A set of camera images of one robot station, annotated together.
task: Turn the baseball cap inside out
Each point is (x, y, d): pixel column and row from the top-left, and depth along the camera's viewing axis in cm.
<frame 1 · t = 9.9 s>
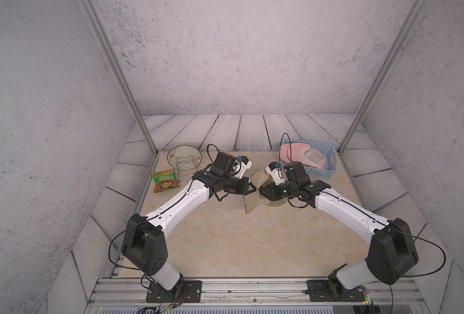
left hand: (258, 190, 77), fingers closed
right hand: (264, 191, 82), fingers open
light blue perforated basket: (329, 150, 117), point 6 cm above the table
pink baseball cap: (302, 152, 113), point 8 cm above the table
green glass plate: (183, 150, 102), point 17 cm above the table
green snack packet: (165, 180, 104), point 6 cm above the table

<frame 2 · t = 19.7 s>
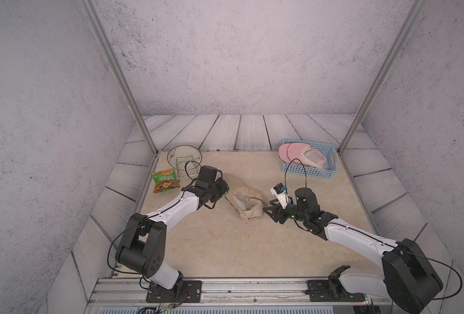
left hand: (233, 187, 89), fingers closed
right hand: (268, 206, 82), fingers open
the named things where they were.

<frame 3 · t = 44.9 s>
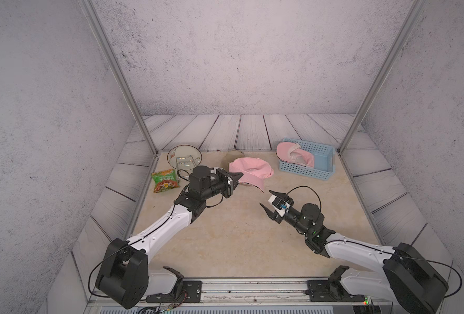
left hand: (247, 174, 73), fingers closed
right hand: (268, 196, 78), fingers open
pink baseball cap: (255, 171, 83), point 25 cm above the table
the other named things where they were.

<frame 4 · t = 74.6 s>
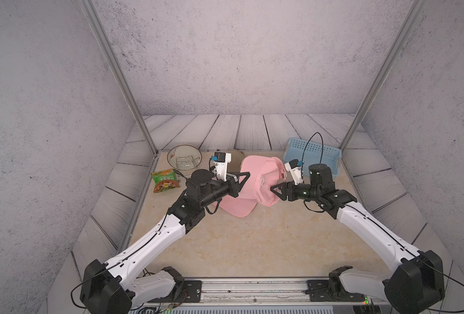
left hand: (252, 176, 66), fingers closed
right hand: (276, 188, 77), fingers open
pink baseball cap 2: (265, 173, 73), point 31 cm above the table
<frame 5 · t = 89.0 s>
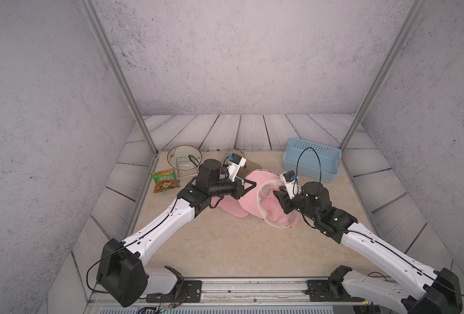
left hand: (257, 186, 70), fingers closed
right hand: (278, 189, 75), fingers open
pink baseball cap 2: (261, 201, 76), point 22 cm above the table
